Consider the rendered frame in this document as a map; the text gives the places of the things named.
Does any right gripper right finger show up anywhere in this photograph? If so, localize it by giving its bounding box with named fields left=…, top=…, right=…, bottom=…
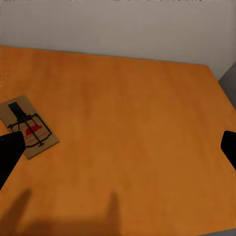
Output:
left=221, top=130, right=236, bottom=169

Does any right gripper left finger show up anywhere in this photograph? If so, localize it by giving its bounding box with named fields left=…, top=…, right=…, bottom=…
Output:
left=0, top=131, right=26, bottom=190

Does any mousetrap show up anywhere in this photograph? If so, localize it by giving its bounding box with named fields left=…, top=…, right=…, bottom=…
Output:
left=0, top=95, right=59, bottom=160

